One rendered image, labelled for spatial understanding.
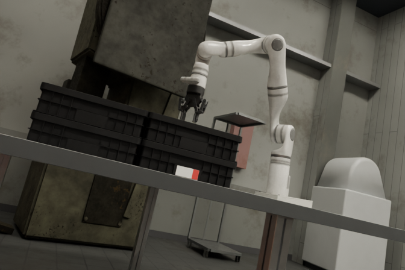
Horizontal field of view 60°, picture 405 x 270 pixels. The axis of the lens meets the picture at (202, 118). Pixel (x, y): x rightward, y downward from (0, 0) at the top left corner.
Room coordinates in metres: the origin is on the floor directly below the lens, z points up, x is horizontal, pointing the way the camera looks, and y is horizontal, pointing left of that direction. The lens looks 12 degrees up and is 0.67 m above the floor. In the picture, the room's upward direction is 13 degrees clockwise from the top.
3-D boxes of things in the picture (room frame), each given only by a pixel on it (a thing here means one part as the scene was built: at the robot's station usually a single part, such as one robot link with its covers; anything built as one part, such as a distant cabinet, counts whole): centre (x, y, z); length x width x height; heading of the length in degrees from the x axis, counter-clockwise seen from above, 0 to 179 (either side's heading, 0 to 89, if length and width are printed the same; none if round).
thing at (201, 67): (1.48, 0.05, 1.23); 0.09 x 0.07 x 0.15; 4
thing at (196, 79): (1.45, 0.06, 1.13); 0.11 x 0.09 x 0.06; 148
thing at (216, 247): (4.46, -0.48, 0.85); 0.63 x 0.51 x 1.70; 21
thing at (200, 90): (1.47, 0.05, 1.06); 0.08 x 0.08 x 0.09
